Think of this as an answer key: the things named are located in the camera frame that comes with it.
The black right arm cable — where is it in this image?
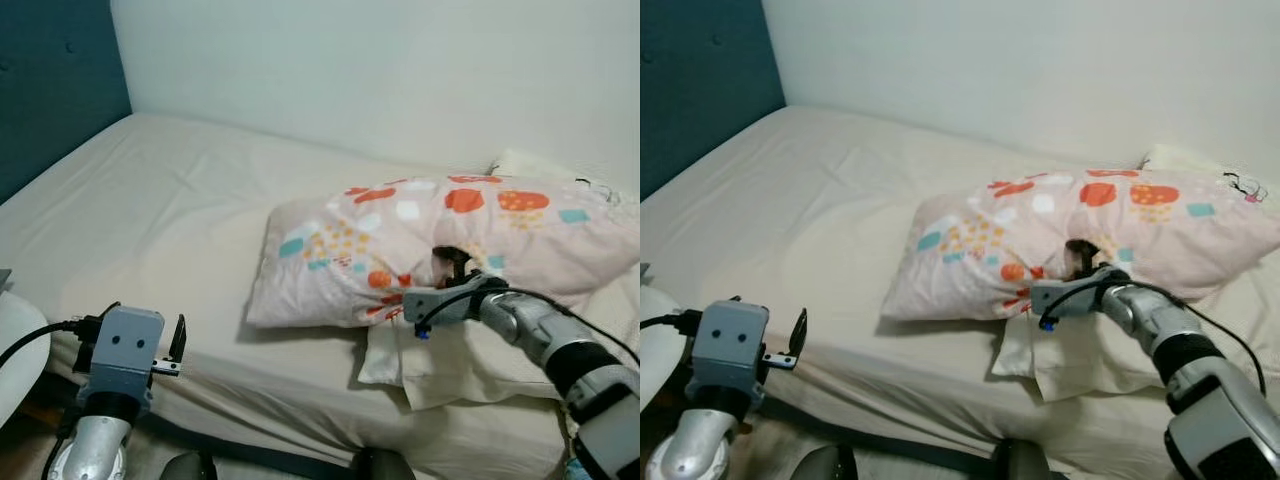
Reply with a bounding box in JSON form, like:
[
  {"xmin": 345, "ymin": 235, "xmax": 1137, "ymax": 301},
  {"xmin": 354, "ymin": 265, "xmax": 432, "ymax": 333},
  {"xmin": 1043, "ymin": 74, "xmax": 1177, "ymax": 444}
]
[
  {"xmin": 413, "ymin": 285, "xmax": 641, "ymax": 366},
  {"xmin": 1040, "ymin": 275, "xmax": 1269, "ymax": 396}
]

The small cream cushion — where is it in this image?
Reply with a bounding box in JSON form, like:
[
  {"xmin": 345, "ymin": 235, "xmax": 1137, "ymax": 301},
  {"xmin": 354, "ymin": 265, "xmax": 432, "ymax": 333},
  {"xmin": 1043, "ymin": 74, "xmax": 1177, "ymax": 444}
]
[
  {"xmin": 487, "ymin": 148, "xmax": 581, "ymax": 183},
  {"xmin": 1140, "ymin": 143, "xmax": 1226, "ymax": 173}
]

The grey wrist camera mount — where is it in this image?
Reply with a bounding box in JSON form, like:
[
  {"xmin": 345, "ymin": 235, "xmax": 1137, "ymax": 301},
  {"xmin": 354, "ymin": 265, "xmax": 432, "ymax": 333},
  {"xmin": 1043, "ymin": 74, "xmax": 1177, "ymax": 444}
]
[
  {"xmin": 403, "ymin": 280, "xmax": 501, "ymax": 326},
  {"xmin": 88, "ymin": 306, "xmax": 166, "ymax": 401},
  {"xmin": 1030, "ymin": 272, "xmax": 1126, "ymax": 319},
  {"xmin": 693, "ymin": 298, "xmax": 771, "ymax": 393}
]

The beige sheeted bed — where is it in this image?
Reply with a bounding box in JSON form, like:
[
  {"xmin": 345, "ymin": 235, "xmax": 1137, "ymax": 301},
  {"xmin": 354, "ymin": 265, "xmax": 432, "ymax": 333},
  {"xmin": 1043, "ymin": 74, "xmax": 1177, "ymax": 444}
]
[
  {"xmin": 640, "ymin": 105, "xmax": 1280, "ymax": 480},
  {"xmin": 0, "ymin": 112, "xmax": 641, "ymax": 480}
]

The teal padded headboard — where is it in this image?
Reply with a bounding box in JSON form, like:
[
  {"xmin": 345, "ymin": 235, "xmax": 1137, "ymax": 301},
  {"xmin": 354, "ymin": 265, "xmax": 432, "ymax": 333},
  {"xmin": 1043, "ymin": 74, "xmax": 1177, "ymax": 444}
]
[
  {"xmin": 640, "ymin": 0, "xmax": 787, "ymax": 201},
  {"xmin": 0, "ymin": 0, "xmax": 133, "ymax": 206}
]

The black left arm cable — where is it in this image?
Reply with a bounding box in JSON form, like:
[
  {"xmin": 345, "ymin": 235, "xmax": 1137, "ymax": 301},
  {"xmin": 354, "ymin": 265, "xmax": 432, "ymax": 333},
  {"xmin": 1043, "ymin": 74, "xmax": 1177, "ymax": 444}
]
[
  {"xmin": 640, "ymin": 308, "xmax": 703, "ymax": 337},
  {"xmin": 0, "ymin": 316, "xmax": 101, "ymax": 371}
]

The white rounded object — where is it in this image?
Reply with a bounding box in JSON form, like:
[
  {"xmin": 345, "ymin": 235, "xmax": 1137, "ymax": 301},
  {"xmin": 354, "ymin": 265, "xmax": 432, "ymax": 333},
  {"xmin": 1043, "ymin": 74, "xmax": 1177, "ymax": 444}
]
[
  {"xmin": 0, "ymin": 290, "xmax": 51, "ymax": 426},
  {"xmin": 640, "ymin": 285, "xmax": 691, "ymax": 421}
]

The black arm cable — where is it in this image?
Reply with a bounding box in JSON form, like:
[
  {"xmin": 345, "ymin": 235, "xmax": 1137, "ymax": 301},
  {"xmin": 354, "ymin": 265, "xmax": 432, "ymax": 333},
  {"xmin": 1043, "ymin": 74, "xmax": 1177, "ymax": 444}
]
[
  {"xmin": 640, "ymin": 308, "xmax": 703, "ymax": 337},
  {"xmin": 0, "ymin": 316, "xmax": 101, "ymax": 371},
  {"xmin": 1040, "ymin": 275, "xmax": 1269, "ymax": 396},
  {"xmin": 413, "ymin": 285, "xmax": 641, "ymax": 366}
]

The pink patterned pillow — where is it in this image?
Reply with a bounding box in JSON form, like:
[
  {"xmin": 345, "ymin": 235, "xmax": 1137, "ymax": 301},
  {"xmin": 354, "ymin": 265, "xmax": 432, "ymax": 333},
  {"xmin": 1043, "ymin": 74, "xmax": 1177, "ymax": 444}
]
[
  {"xmin": 245, "ymin": 175, "xmax": 641, "ymax": 329},
  {"xmin": 880, "ymin": 168, "xmax": 1280, "ymax": 323}
]

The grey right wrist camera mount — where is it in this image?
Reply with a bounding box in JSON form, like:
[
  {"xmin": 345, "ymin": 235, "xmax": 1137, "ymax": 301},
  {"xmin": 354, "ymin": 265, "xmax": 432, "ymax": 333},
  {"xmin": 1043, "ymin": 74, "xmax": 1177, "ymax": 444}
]
[
  {"xmin": 403, "ymin": 280, "xmax": 501, "ymax": 326},
  {"xmin": 1030, "ymin": 272, "xmax": 1126, "ymax": 319}
]

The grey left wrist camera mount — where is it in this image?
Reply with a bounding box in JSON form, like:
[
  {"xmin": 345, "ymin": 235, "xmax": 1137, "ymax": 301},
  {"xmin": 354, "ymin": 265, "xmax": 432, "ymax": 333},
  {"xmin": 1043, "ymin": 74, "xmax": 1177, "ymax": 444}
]
[
  {"xmin": 88, "ymin": 306, "xmax": 166, "ymax": 401},
  {"xmin": 693, "ymin": 298, "xmax": 771, "ymax": 393}
]

